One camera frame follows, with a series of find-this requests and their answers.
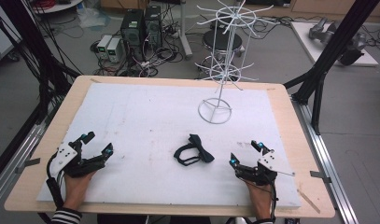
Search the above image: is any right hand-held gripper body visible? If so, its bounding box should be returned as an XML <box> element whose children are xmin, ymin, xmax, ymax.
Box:
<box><xmin>234</xmin><ymin>149</ymin><xmax>297</xmax><ymax>187</ymax></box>

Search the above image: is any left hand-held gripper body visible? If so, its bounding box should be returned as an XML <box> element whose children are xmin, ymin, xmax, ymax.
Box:
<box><xmin>49</xmin><ymin>140</ymin><xmax>106</xmax><ymax>179</ymax></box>

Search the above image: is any person's left hand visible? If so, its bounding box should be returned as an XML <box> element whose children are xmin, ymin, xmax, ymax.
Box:
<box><xmin>63</xmin><ymin>170</ymin><xmax>97</xmax><ymax>212</ymax></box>

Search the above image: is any person's right hand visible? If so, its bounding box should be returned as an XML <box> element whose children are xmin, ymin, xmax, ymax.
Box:
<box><xmin>244</xmin><ymin>179</ymin><xmax>273</xmax><ymax>220</ymax></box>

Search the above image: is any wooden table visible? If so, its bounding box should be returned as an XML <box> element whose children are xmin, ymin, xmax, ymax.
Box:
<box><xmin>3</xmin><ymin>75</ymin><xmax>336</xmax><ymax>219</ymax></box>

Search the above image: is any black bow tie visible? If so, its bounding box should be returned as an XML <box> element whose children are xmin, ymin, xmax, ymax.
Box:
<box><xmin>173</xmin><ymin>133</ymin><xmax>216</xmax><ymax>167</ymax></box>

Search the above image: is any white foam mat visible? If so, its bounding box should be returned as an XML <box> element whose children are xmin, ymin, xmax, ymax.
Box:
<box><xmin>35</xmin><ymin>81</ymin><xmax>303</xmax><ymax>209</ymax></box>

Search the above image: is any thin wooden stick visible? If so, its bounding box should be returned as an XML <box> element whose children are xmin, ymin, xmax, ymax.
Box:
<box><xmin>296</xmin><ymin>189</ymin><xmax>321</xmax><ymax>215</ymax></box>

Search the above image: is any white bench power supply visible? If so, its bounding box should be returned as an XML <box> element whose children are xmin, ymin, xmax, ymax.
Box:
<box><xmin>96</xmin><ymin>34</ymin><xmax>113</xmax><ymax>54</ymax></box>
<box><xmin>106</xmin><ymin>37</ymin><xmax>122</xmax><ymax>63</ymax></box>

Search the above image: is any black round stool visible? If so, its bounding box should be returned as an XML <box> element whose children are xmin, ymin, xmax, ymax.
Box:
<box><xmin>202</xmin><ymin>29</ymin><xmax>246</xmax><ymax>59</ymax></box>

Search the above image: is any white floor board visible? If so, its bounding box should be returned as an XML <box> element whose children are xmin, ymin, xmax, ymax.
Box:
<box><xmin>289</xmin><ymin>21</ymin><xmax>380</xmax><ymax>68</ymax></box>

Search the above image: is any clear plastic bag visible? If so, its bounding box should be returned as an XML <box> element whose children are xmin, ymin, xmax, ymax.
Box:
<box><xmin>76</xmin><ymin>5</ymin><xmax>112</xmax><ymax>30</ymax></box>

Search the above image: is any black computer tower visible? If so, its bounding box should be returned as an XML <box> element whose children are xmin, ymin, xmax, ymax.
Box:
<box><xmin>120</xmin><ymin>8</ymin><xmax>146</xmax><ymax>48</ymax></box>
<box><xmin>144</xmin><ymin>5</ymin><xmax>163</xmax><ymax>49</ymax></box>

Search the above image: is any dark grey robot part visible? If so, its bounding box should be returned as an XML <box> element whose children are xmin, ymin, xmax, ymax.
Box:
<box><xmin>337</xmin><ymin>32</ymin><xmax>369</xmax><ymax>66</ymax></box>

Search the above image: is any round white table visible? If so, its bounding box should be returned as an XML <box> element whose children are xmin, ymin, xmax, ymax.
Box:
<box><xmin>30</xmin><ymin>0</ymin><xmax>84</xmax><ymax>15</ymax></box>

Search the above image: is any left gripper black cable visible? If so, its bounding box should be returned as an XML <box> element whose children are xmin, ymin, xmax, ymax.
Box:
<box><xmin>45</xmin><ymin>151</ymin><xmax>65</xmax><ymax>210</ymax></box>

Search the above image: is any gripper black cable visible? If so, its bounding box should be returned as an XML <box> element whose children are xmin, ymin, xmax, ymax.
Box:
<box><xmin>244</xmin><ymin>174</ymin><xmax>279</xmax><ymax>221</ymax></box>
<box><xmin>45</xmin><ymin>151</ymin><xmax>65</xmax><ymax>210</ymax></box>

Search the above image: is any grey metal bracket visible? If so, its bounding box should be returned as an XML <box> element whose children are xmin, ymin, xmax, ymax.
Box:
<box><xmin>309</xmin><ymin>170</ymin><xmax>332</xmax><ymax>185</ymax></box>
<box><xmin>14</xmin><ymin>157</ymin><xmax>42</xmax><ymax>175</ymax></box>

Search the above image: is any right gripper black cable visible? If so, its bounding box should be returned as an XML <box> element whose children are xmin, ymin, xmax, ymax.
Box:
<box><xmin>244</xmin><ymin>174</ymin><xmax>279</xmax><ymax>221</ymax></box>

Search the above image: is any aluminium rail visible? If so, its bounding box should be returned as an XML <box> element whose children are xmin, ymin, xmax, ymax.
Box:
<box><xmin>0</xmin><ymin>102</ymin><xmax>64</xmax><ymax>211</ymax></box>
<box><xmin>290</xmin><ymin>94</ymin><xmax>360</xmax><ymax>224</ymax></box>

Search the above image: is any white wire display rack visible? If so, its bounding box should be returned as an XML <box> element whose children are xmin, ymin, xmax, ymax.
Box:
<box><xmin>194</xmin><ymin>0</ymin><xmax>281</xmax><ymax>125</ymax></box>

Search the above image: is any black frame strut with cables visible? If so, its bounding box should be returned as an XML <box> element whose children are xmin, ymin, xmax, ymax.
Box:
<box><xmin>0</xmin><ymin>0</ymin><xmax>83</xmax><ymax>126</ymax></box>

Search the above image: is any grey metal stand post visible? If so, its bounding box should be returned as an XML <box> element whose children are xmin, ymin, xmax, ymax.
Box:
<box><xmin>177</xmin><ymin>0</ymin><xmax>194</xmax><ymax>61</ymax></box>

